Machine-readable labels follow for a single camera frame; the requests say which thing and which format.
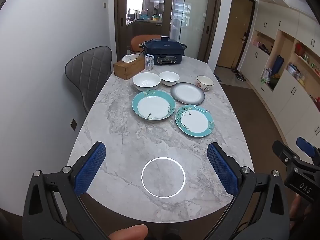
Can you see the dark blue electric cooker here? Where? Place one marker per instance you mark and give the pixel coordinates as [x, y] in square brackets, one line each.
[165, 51]

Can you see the large white bowl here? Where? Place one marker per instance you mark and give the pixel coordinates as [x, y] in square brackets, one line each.
[146, 80]

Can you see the grey plate with dark rim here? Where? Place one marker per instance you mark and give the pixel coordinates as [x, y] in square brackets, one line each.
[187, 93]

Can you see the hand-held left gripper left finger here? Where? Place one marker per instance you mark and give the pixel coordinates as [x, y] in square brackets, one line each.
[90, 167]

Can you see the dark shoe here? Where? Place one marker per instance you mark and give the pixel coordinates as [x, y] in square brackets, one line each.
[236, 71]
[241, 77]

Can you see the grey quilted chair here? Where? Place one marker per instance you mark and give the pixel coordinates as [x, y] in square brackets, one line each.
[87, 70]

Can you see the small milk carton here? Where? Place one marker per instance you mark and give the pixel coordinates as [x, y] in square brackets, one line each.
[149, 63]

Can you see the wooden tissue box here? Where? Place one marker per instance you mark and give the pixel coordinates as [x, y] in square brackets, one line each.
[127, 68]

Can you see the wooden entrance door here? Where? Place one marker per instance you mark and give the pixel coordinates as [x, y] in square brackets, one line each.
[235, 30]

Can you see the blue bag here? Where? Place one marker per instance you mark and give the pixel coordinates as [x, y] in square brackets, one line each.
[277, 65]

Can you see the small white bowl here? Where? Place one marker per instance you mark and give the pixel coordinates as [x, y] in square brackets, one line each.
[169, 77]

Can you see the red container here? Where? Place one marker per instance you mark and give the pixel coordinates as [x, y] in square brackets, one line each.
[299, 48]

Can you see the person's right hand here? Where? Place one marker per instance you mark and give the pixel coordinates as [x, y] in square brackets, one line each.
[296, 207]

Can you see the white plastic bag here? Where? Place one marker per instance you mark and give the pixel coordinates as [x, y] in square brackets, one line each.
[266, 75]

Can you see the deep teal floral plate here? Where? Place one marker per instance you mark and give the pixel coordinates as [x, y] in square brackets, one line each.
[153, 106]

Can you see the person's left hand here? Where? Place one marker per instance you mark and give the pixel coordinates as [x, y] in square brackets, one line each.
[128, 232]

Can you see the white wall cabinet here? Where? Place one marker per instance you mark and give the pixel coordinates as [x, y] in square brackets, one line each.
[287, 97]

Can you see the red floral bowl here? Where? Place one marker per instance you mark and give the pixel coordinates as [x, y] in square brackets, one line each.
[205, 81]

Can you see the orange chair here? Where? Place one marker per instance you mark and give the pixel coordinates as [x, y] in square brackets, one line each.
[137, 42]

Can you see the white tissue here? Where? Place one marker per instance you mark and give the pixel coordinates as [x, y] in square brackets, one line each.
[128, 58]

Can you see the clear glass sliding door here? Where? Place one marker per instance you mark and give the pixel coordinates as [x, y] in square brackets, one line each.
[121, 10]

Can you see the kitchen counter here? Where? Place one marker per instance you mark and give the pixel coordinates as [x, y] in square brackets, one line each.
[145, 20]

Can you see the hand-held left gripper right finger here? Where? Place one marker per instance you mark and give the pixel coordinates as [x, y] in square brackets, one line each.
[222, 170]

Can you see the frosted glass sliding door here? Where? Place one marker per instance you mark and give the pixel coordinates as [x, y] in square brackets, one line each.
[192, 22]

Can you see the brass wall socket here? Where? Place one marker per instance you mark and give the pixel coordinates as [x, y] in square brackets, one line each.
[73, 124]

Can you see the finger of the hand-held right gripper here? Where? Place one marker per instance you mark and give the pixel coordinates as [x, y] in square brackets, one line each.
[306, 146]
[282, 150]

